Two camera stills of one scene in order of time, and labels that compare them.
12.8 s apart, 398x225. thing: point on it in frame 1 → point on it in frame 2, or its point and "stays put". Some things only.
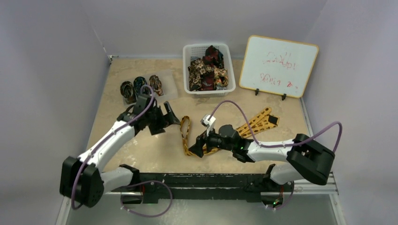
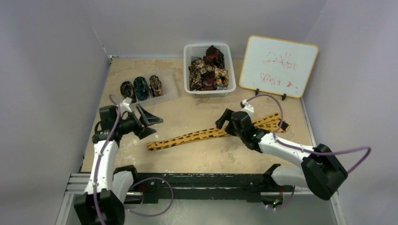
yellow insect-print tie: x=263 y=120 → x=279 y=120
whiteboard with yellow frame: x=276 y=66 stays put
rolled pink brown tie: x=156 y=83 stays put
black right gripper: x=205 y=141 → x=230 y=121
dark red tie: x=213 y=55 stays put
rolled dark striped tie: x=127 y=91 stays put
